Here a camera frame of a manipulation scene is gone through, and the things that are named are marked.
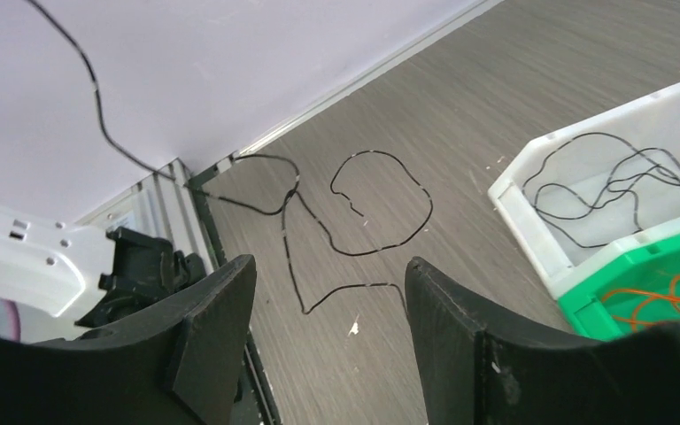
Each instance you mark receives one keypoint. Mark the green plastic bin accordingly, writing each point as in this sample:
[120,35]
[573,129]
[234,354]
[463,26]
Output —
[638,290]

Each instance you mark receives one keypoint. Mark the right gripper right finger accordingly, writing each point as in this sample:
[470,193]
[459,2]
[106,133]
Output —
[480,363]

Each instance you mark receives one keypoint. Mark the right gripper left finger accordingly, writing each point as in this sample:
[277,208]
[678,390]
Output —
[175,362]

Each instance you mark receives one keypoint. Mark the white plastic bin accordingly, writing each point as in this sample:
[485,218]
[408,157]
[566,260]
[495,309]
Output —
[579,197]

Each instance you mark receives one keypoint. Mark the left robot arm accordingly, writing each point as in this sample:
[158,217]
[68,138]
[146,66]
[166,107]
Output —
[59,279]

